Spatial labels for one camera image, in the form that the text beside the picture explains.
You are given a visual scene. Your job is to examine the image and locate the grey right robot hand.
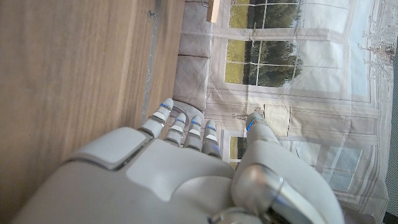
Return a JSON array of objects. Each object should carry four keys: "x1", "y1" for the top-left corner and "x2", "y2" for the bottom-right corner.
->
[{"x1": 12, "y1": 98, "x2": 346, "y2": 224}]

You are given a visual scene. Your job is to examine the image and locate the printed window backdrop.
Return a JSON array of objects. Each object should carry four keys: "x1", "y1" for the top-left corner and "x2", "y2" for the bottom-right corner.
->
[{"x1": 172, "y1": 0, "x2": 393, "y2": 224}]

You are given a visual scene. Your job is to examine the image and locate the wooden hanger with metal clips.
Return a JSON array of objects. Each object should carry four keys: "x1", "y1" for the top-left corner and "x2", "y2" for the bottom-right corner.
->
[{"x1": 206, "y1": 0, "x2": 221, "y2": 23}]

